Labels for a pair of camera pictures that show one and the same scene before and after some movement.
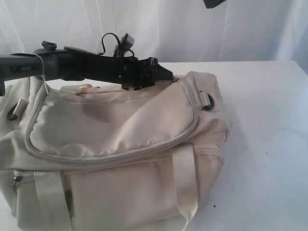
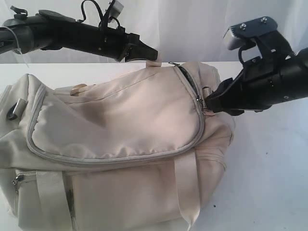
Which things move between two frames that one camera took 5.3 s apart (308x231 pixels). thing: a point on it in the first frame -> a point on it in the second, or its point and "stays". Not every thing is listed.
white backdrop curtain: (171, 31) stays
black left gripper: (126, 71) -> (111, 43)
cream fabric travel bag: (104, 156) stays
